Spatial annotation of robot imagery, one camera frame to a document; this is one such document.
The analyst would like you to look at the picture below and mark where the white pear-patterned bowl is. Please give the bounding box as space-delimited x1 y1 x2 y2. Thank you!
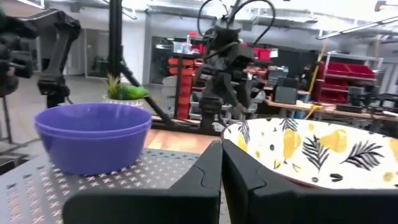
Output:
221 117 398 190

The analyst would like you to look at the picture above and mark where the blue plastic mini bowl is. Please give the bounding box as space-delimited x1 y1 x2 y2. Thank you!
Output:
34 103 153 133
35 126 149 176

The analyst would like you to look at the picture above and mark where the grey perforated metal riser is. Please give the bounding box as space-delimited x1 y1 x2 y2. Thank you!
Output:
0 148 233 224

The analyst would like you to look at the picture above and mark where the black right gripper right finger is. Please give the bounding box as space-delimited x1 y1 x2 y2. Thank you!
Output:
222 139 398 224

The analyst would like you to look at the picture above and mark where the orange grey storage bin rack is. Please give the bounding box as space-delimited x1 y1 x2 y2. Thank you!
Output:
167 30 206 121

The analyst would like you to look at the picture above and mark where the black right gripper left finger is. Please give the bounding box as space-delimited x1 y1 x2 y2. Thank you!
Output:
62 139 223 224

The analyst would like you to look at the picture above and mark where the green succulent in white pot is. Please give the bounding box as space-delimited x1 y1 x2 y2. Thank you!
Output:
102 74 149 108

